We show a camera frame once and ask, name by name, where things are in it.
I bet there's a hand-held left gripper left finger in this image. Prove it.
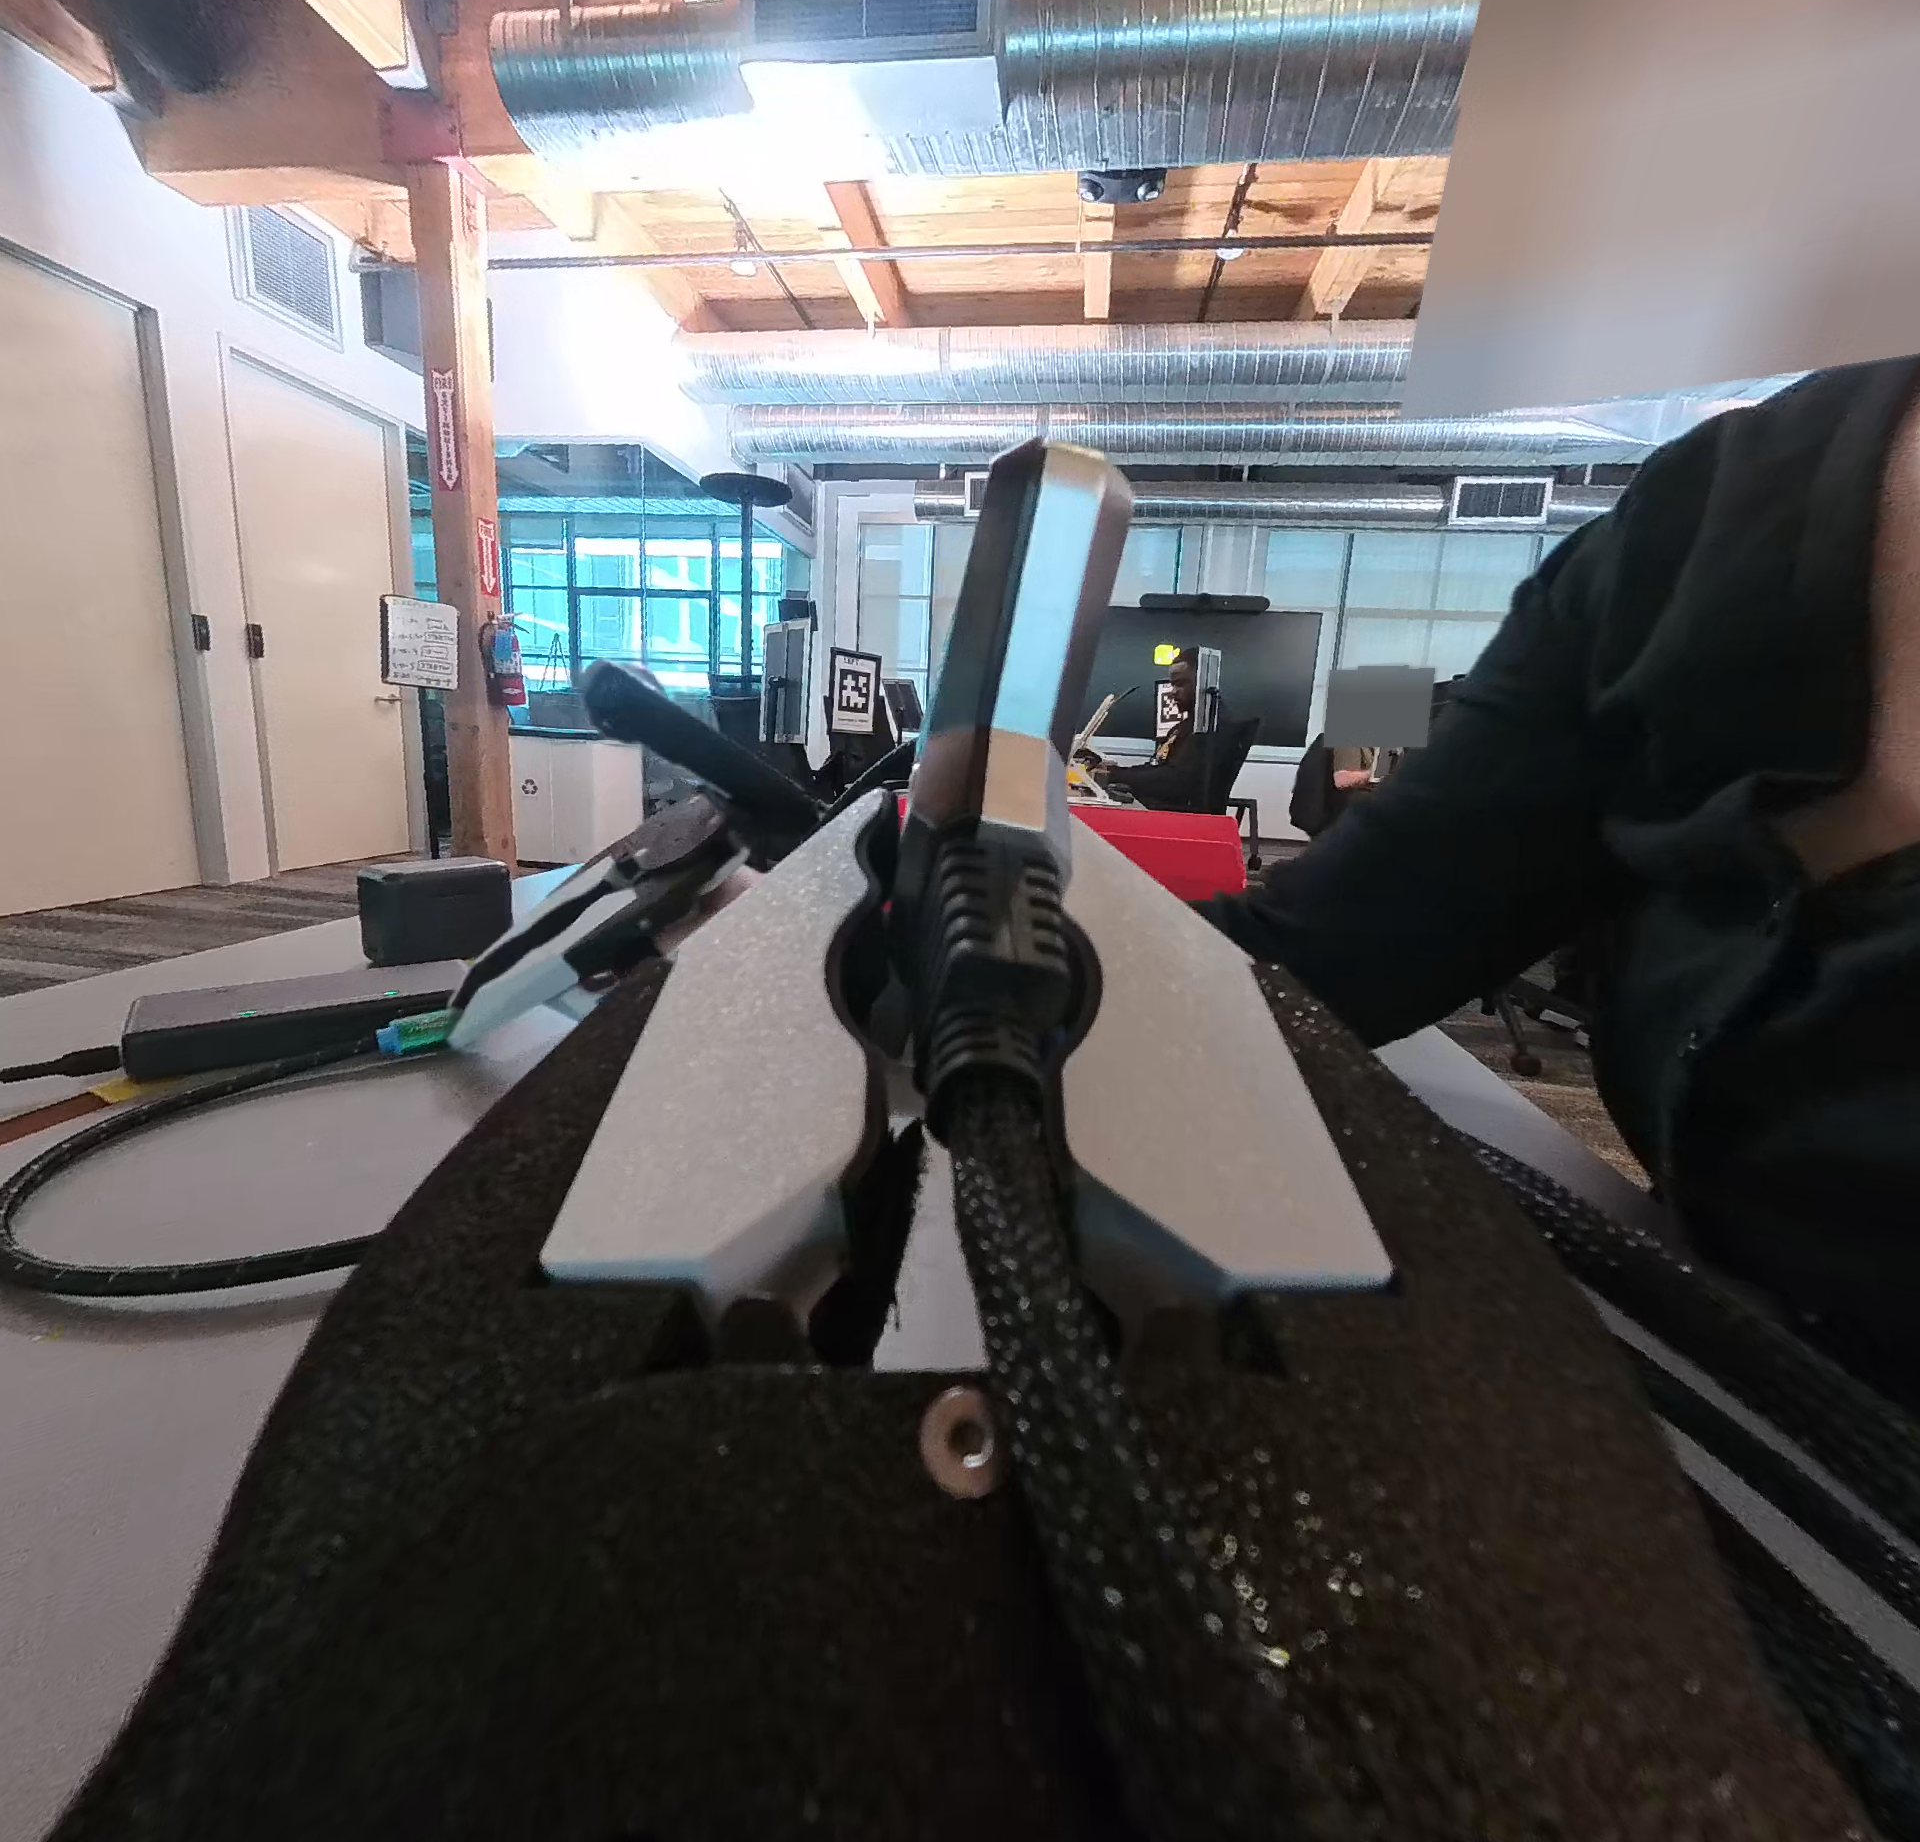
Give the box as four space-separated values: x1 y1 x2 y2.
538 788 929 1318

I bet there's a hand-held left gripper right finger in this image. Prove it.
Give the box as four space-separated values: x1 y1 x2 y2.
1043 814 1402 1303

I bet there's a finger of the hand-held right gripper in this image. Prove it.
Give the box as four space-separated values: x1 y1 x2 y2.
448 844 752 1048
476 800 733 970

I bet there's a green plug hdmi cable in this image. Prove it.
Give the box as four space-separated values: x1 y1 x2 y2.
0 1014 460 1296

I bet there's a person's right forearm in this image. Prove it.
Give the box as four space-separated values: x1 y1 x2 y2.
1200 642 1623 1048

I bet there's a black box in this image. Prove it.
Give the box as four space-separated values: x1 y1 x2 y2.
358 856 515 968

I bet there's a red bin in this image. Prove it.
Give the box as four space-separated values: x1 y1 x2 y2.
898 791 1248 901

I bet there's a black charger with green lights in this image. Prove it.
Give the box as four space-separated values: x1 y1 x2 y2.
0 963 470 1087

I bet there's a small whiteboard sign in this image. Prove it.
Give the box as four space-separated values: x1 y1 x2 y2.
380 594 462 692

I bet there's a black office chair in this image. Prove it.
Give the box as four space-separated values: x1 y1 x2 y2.
1197 710 1266 856

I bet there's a beige door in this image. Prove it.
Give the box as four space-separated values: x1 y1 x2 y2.
220 345 420 874
0 244 208 917

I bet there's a person's torso in black clothing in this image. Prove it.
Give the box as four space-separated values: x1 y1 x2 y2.
1500 356 1920 1409

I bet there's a ceiling air vent unit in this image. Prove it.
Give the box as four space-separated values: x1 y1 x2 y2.
736 0 1009 182

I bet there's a wooden post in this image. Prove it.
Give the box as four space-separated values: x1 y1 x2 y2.
404 154 522 862

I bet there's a black wall screen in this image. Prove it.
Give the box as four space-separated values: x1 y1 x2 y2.
1081 607 1326 750

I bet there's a narrow silver air duct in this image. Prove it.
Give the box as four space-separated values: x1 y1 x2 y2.
676 319 1421 407

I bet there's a wall vent grille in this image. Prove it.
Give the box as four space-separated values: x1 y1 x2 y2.
231 203 349 345

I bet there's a large silver air duct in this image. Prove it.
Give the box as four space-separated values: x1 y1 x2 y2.
488 0 1491 182

